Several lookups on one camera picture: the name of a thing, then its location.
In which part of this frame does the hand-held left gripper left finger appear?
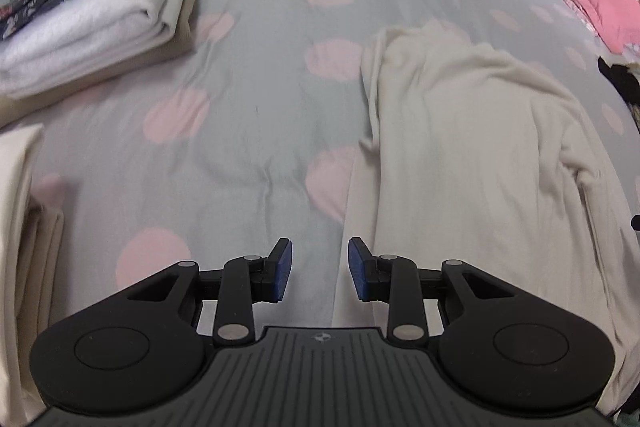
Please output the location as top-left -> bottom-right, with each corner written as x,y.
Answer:
126,237 -> 294,349

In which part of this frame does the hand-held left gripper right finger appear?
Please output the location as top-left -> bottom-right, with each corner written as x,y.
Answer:
347,236 -> 519,349

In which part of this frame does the cream long-sleeved garment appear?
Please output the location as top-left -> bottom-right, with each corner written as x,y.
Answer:
332,24 -> 640,414

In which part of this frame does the black clothes pile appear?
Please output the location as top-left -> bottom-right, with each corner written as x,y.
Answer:
597,56 -> 640,134

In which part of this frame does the grey pink-dotted bed sheet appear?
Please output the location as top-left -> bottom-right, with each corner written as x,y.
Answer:
0,0 -> 640,427

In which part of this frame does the beige folded garment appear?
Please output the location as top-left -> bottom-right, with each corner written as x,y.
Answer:
0,0 -> 211,128

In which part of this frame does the cream folded cloth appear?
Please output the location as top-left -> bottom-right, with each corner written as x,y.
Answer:
0,123 -> 66,427

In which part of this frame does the white folded fleece garment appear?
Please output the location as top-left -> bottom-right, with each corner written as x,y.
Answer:
0,0 -> 201,100

